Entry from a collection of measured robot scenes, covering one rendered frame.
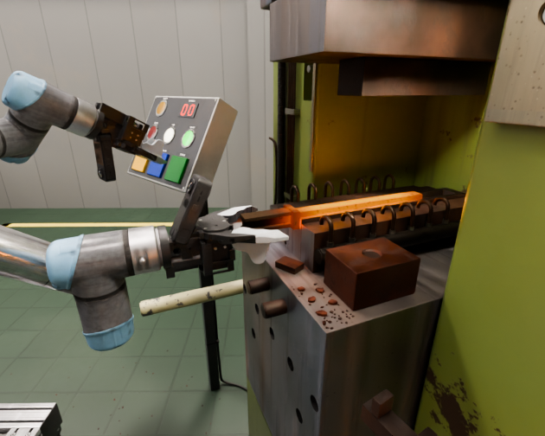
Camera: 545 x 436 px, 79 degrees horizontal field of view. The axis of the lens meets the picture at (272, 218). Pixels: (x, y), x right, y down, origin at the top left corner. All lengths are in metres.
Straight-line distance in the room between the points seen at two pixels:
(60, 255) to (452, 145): 0.87
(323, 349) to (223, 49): 3.21
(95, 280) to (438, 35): 0.65
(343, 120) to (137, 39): 3.00
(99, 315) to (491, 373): 0.57
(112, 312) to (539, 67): 0.62
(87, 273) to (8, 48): 3.77
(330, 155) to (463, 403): 0.56
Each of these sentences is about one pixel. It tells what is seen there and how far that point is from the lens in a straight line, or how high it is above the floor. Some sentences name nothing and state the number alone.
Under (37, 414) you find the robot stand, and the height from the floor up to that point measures 0.23.
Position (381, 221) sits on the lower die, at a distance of 0.65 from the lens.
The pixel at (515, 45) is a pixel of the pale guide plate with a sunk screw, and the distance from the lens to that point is 0.47.
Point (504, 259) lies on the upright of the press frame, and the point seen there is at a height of 1.03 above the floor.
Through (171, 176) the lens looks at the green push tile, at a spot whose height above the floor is 0.99.
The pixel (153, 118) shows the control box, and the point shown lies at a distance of 1.20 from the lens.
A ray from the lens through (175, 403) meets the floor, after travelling 1.63.
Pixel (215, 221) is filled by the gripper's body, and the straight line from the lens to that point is 0.57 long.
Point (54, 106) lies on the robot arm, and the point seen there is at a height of 1.19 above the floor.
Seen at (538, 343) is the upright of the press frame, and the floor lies 0.94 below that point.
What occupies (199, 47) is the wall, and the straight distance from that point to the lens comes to 3.53.
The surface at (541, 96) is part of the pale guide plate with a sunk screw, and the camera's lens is 0.44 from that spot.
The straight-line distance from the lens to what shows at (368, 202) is 0.70.
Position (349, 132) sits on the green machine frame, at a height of 1.12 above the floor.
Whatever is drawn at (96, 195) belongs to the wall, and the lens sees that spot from 4.08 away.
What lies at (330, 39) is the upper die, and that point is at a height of 1.29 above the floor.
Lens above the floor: 1.22
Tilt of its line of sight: 21 degrees down
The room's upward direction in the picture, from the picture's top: straight up
